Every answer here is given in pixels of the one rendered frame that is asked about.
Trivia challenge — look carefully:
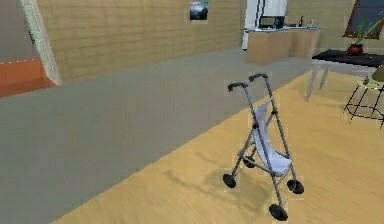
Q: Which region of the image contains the wooden kitchen counter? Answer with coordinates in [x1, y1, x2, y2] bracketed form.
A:
[245, 26, 322, 65]

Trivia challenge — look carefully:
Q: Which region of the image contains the black top dining table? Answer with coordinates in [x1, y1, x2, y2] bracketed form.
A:
[304, 49, 384, 103]

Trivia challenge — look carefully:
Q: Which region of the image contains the houseplant in red pot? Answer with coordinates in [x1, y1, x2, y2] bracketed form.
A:
[345, 16, 384, 57]

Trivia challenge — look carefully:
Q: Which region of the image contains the grey folding stroller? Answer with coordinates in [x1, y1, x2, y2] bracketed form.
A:
[222, 72, 305, 222]

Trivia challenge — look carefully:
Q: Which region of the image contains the framed landscape picture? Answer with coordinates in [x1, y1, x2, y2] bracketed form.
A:
[189, 1, 209, 22]

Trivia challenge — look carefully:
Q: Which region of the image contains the black microwave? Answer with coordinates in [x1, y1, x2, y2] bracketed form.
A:
[258, 15, 286, 30]

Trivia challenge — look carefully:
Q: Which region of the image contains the white fridge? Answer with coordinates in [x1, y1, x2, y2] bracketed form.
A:
[241, 0, 288, 51]

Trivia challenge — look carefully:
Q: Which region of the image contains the pale room door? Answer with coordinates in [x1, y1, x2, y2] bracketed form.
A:
[20, 0, 63, 86]

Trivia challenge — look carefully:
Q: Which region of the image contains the brown framed window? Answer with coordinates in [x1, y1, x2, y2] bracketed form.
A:
[342, 0, 384, 40]

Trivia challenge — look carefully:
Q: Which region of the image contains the black wire frame chair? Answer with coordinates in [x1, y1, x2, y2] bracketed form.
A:
[343, 65, 384, 130]

